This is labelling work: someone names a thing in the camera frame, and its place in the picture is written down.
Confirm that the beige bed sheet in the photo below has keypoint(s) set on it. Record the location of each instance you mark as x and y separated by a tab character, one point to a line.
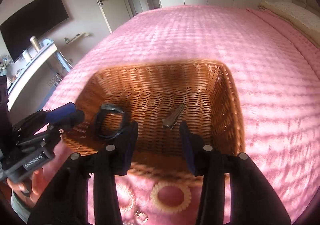
303	21

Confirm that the white and blue desk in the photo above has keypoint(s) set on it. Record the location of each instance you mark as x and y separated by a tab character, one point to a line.
31	68

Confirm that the metal thermos bottle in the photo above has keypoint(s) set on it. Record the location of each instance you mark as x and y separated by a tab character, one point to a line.
35	43

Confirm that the small wall shelf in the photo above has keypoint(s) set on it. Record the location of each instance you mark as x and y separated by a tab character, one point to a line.
76	37

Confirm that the grey left sleeve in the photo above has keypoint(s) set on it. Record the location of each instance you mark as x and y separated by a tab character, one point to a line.
20	208

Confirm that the brown wicker basket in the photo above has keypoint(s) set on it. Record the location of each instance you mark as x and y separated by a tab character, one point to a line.
149	93

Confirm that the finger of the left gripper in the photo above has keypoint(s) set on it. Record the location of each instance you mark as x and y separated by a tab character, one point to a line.
59	113
69	121

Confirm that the cream dotted pillow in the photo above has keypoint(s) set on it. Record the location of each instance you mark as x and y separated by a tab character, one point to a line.
285	6

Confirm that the white bottle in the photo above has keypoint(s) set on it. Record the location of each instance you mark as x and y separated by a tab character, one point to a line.
27	56

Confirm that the left hand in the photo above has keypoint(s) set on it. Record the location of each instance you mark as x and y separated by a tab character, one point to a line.
38	185

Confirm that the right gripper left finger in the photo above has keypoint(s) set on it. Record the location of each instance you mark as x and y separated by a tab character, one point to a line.
64	200

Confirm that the black wall television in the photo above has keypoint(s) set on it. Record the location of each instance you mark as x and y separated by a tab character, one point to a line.
34	19

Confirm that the black wrist watch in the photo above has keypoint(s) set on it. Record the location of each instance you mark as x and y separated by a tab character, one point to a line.
110	121

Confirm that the metal hair clip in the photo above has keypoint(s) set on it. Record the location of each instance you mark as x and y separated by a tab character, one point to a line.
171	120

